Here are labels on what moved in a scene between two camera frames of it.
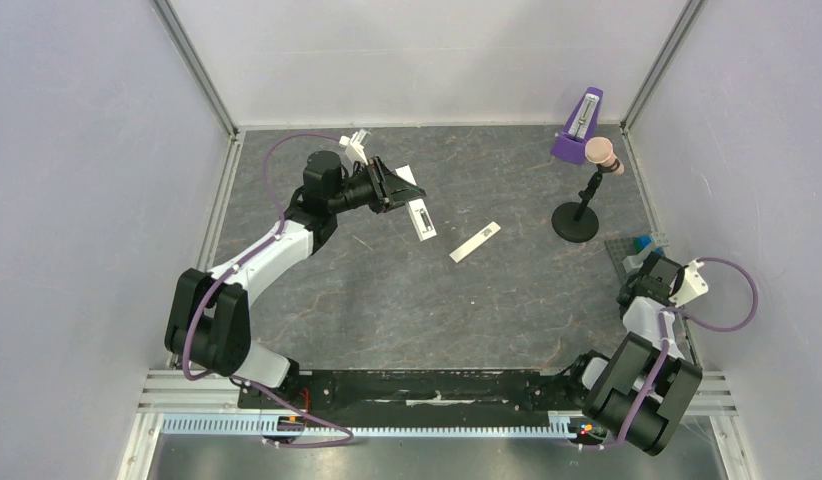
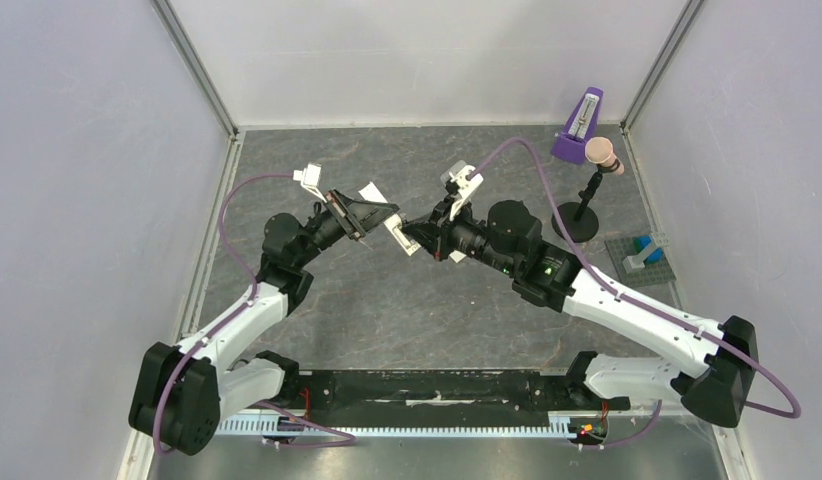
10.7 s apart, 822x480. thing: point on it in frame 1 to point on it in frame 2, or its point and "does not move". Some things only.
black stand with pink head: [572, 222] does not move
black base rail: [422, 393] does not move
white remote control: [417, 209] to [394, 223]
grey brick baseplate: [618, 249] does not move
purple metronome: [571, 142] does not move
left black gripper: [389, 191] to [360, 216]
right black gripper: [633, 291] to [439, 232]
